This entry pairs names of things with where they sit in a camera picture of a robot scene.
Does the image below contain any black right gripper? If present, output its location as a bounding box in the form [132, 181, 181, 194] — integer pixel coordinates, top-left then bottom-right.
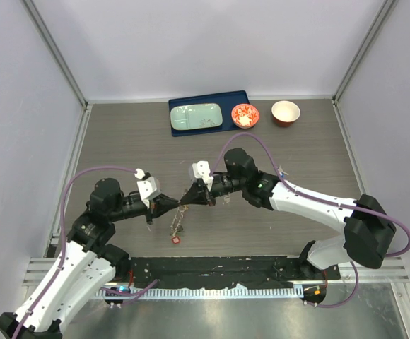
[180, 173, 245, 208]

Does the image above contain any metal key organizer with rings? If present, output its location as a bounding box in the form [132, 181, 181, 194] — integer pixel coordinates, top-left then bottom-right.
[170, 204, 189, 245]

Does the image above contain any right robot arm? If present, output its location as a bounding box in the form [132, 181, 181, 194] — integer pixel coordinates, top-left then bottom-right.
[180, 148, 396, 279]

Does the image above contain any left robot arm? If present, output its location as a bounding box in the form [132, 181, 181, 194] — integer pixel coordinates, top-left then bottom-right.
[0, 177, 179, 338]

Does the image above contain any light green rectangular plate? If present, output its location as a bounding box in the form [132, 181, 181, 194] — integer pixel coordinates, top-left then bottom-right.
[170, 103, 223, 131]

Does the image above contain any key with blue tag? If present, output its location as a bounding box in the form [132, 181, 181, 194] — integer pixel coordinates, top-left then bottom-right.
[277, 166, 288, 177]

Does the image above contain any orange patterned small bowl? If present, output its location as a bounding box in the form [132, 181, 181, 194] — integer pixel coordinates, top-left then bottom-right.
[231, 104, 260, 129]

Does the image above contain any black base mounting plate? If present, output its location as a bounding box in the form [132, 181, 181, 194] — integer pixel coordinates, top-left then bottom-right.
[131, 256, 341, 290]

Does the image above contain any dark blue tray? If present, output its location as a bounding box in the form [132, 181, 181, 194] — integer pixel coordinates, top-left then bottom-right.
[168, 90, 250, 137]

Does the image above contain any red cup white inside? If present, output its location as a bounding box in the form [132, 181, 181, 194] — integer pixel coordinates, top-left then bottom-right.
[271, 100, 300, 127]

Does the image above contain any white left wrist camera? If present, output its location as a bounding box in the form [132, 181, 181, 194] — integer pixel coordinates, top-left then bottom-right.
[134, 169, 161, 209]

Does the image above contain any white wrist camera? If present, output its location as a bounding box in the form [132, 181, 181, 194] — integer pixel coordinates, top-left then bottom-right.
[134, 169, 161, 209]
[189, 160, 213, 191]

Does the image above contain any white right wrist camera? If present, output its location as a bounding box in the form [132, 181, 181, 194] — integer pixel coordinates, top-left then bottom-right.
[189, 160, 213, 191]

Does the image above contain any white slotted cable duct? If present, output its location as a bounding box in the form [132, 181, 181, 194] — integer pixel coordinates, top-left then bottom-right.
[98, 286, 305, 300]

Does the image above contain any left aluminium frame post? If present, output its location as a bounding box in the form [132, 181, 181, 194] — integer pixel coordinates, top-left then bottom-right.
[20, 0, 88, 109]

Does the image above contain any aluminium frame post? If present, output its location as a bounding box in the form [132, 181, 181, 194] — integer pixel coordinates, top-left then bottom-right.
[20, 0, 88, 109]
[332, 0, 398, 105]

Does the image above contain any right aluminium frame post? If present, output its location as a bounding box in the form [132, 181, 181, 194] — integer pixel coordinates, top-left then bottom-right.
[332, 0, 398, 105]

